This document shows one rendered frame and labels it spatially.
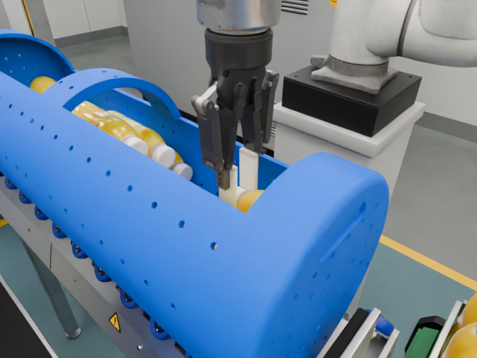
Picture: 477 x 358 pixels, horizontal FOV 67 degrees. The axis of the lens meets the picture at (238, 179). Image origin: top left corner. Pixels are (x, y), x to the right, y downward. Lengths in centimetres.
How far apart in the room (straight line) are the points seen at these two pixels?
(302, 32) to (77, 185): 187
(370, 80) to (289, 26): 131
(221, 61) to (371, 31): 60
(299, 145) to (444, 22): 44
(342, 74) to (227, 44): 63
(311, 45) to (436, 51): 132
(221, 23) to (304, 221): 21
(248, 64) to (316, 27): 176
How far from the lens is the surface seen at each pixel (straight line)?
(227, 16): 38
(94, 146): 47
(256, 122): 47
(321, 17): 213
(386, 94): 98
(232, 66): 40
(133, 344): 66
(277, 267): 30
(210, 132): 42
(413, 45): 94
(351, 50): 97
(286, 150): 109
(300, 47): 223
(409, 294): 196
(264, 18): 39
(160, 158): 62
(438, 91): 333
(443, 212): 252
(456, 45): 92
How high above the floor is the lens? 143
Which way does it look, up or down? 35 degrees down
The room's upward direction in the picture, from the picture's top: straight up
